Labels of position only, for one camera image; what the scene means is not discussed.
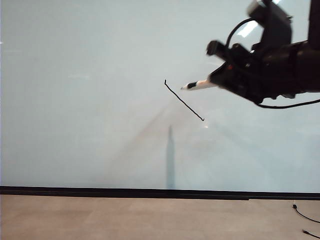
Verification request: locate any white black whiteboard marker pen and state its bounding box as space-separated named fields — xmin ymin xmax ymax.
xmin=180 ymin=78 xmax=219 ymax=91

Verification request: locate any black whiteboard pen tray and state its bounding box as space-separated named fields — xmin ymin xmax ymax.
xmin=0 ymin=190 xmax=250 ymax=201

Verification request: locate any white whiteboard with black frame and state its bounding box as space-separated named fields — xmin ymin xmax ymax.
xmin=0 ymin=0 xmax=320 ymax=201

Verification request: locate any black cable with flat plug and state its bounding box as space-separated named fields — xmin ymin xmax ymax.
xmin=302 ymin=229 xmax=320 ymax=239

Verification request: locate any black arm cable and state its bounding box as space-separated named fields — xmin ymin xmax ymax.
xmin=256 ymin=99 xmax=320 ymax=110

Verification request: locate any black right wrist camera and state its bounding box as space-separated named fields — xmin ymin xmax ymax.
xmin=246 ymin=0 xmax=294 ymax=49

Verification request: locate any black looped camera cable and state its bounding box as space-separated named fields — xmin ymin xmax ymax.
xmin=225 ymin=17 xmax=256 ymax=66

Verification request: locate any black cable with round plug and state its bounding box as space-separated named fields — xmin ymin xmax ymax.
xmin=292 ymin=203 xmax=320 ymax=224

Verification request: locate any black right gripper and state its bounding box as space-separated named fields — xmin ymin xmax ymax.
xmin=206 ymin=40 xmax=301 ymax=105

